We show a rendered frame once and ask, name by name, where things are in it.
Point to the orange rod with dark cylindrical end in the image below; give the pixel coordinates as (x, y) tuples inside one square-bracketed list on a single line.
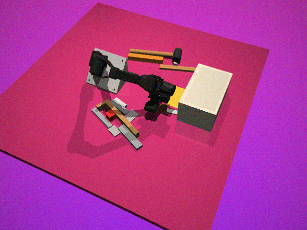
[(176, 55)]

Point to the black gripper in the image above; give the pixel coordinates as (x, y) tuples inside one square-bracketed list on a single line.
[(151, 106)]

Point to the red cube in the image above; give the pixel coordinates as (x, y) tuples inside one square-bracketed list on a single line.
[(111, 115)]

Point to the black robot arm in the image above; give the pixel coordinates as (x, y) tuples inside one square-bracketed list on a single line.
[(150, 83)]

